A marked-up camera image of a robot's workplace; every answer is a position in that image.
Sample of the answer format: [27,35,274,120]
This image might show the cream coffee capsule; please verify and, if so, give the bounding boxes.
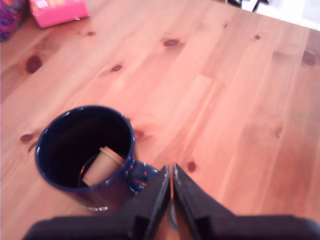
[81,146,125,187]

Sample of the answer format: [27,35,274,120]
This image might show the black mug white lettering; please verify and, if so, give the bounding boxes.
[34,105,160,218]

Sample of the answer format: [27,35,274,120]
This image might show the pink flat box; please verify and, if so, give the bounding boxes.
[28,0,90,28]

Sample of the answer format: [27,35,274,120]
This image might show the floral tissue box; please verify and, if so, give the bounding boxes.
[0,0,29,43]

